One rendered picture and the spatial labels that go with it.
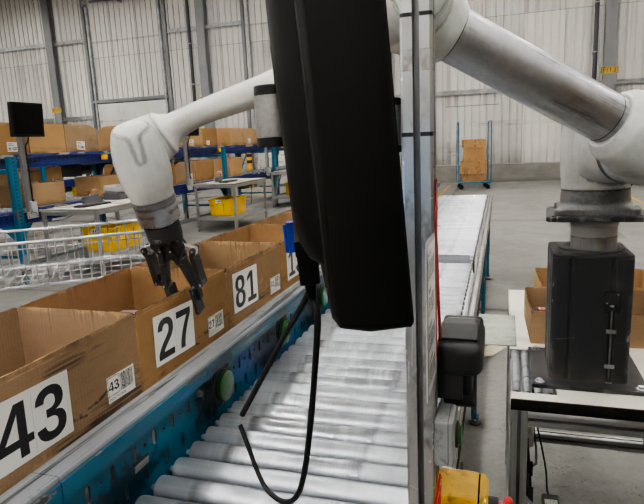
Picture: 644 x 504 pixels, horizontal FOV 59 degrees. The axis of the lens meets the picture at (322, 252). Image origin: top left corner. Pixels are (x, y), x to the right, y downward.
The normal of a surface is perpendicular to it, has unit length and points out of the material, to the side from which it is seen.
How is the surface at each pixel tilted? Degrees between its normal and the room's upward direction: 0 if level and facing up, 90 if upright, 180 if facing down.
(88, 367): 90
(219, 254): 90
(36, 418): 90
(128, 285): 90
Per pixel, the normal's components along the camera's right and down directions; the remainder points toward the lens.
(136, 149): 0.28, 0.23
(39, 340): -0.28, 0.19
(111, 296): 0.95, 0.01
